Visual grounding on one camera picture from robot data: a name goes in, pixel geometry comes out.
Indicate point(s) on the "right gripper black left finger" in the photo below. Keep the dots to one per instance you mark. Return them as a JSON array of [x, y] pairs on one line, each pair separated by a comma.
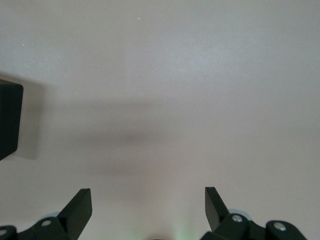
[[72, 220]]

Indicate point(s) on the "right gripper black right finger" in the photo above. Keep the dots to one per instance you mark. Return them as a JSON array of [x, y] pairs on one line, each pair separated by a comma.
[[217, 215]]

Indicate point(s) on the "black rectangular plastic tray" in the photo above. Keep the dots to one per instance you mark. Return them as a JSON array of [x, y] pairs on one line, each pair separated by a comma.
[[10, 117]]

